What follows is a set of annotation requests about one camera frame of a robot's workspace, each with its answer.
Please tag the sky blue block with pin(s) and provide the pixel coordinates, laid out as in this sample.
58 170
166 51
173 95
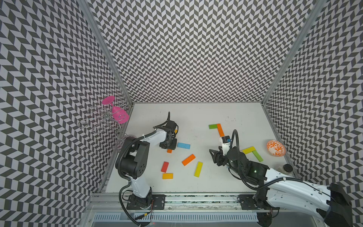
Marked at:
183 145

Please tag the orange patterned cup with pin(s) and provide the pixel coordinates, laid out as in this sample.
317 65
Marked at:
275 148

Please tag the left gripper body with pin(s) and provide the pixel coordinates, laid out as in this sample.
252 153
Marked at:
171 144

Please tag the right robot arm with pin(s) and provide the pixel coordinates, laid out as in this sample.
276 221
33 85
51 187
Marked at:
275 190

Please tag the light green block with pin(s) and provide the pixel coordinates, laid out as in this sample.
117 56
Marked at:
257 156

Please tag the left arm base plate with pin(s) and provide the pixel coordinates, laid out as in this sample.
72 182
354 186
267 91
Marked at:
151 202

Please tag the pink plastic wine glass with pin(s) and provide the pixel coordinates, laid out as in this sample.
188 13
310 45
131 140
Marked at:
119 115

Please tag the wire glass rack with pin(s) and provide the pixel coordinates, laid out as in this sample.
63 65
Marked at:
99 121

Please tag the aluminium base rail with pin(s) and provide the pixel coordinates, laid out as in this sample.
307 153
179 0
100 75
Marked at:
210 202

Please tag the yellow-orange block bottom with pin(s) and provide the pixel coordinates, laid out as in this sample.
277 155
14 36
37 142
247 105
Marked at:
167 176

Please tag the yellow block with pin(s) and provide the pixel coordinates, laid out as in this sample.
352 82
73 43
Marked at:
198 169
248 150

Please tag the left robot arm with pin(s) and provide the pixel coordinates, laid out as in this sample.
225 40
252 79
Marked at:
131 162

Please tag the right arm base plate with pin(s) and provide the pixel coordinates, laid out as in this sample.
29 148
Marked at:
248 202

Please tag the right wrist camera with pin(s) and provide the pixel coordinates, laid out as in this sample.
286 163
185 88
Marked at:
225 144

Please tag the glass spice jar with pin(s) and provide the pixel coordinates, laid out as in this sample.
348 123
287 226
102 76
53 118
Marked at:
286 169

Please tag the red block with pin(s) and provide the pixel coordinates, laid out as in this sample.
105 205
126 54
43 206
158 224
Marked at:
164 167

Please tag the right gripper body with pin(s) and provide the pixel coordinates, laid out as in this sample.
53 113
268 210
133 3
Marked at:
221 159

